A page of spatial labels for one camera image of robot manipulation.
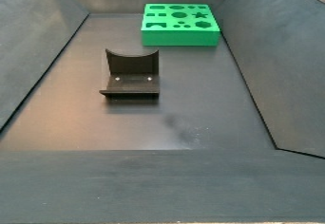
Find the black curved holder stand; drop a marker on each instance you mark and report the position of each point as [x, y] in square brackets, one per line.
[134, 74]

